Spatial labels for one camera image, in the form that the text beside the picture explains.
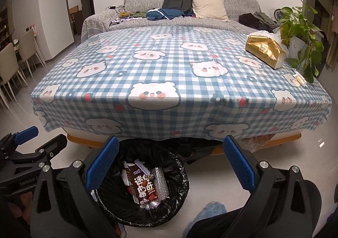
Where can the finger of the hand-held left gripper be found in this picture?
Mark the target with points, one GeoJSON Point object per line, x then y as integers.
{"type": "Point", "coordinates": [50, 148]}
{"type": "Point", "coordinates": [26, 133]}

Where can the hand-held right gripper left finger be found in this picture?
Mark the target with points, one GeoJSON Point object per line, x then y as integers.
{"type": "Point", "coordinates": [101, 164]}

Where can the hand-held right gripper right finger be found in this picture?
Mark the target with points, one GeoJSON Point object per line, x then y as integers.
{"type": "Point", "coordinates": [239, 161]}

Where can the brown cookie box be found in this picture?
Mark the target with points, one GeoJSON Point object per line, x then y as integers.
{"type": "Point", "coordinates": [142, 185]}

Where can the clear bubble wrap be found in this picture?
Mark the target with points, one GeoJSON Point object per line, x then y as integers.
{"type": "Point", "coordinates": [159, 182]}

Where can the person's left hand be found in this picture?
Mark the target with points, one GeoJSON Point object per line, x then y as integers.
{"type": "Point", "coordinates": [22, 201]}

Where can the light blue slipper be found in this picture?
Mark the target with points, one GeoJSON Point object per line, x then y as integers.
{"type": "Point", "coordinates": [211, 210]}

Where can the beige dining chair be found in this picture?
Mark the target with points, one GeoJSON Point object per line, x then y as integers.
{"type": "Point", "coordinates": [9, 63]}
{"type": "Point", "coordinates": [29, 45]}

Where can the person's leg black pants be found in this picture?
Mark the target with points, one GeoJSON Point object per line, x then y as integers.
{"type": "Point", "coordinates": [315, 209]}

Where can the small white gold object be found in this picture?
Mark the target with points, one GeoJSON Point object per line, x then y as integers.
{"type": "Point", "coordinates": [299, 79]}

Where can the blue checkered bear tablecloth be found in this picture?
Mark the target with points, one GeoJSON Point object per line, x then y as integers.
{"type": "Point", "coordinates": [171, 69]}

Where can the gold tissue pack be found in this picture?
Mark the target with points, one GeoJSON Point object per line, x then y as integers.
{"type": "Point", "coordinates": [264, 48]}

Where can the white plant pot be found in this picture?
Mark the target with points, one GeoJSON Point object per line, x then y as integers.
{"type": "Point", "coordinates": [295, 48]}

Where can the grey sofa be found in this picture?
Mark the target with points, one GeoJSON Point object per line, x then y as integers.
{"type": "Point", "coordinates": [224, 25]}

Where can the black garment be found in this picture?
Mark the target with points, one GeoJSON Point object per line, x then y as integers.
{"type": "Point", "coordinates": [250, 20]}

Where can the purple patterned cloth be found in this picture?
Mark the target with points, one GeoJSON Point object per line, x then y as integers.
{"type": "Point", "coordinates": [120, 21]}

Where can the olive garment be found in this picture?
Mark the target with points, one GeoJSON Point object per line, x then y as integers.
{"type": "Point", "coordinates": [265, 17]}

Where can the round black fan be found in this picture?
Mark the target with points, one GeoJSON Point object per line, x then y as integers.
{"type": "Point", "coordinates": [277, 14]}

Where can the green pothos plant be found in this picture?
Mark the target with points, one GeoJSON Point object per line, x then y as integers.
{"type": "Point", "coordinates": [298, 20]}

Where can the green clothing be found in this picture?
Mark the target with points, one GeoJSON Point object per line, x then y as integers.
{"type": "Point", "coordinates": [140, 14]}

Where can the beige pillow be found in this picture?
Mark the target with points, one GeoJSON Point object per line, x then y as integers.
{"type": "Point", "coordinates": [210, 8]}

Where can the blue jacket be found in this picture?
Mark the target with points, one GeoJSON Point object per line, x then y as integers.
{"type": "Point", "coordinates": [161, 14]}

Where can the black backpack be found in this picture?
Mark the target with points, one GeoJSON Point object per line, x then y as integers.
{"type": "Point", "coordinates": [177, 0]}

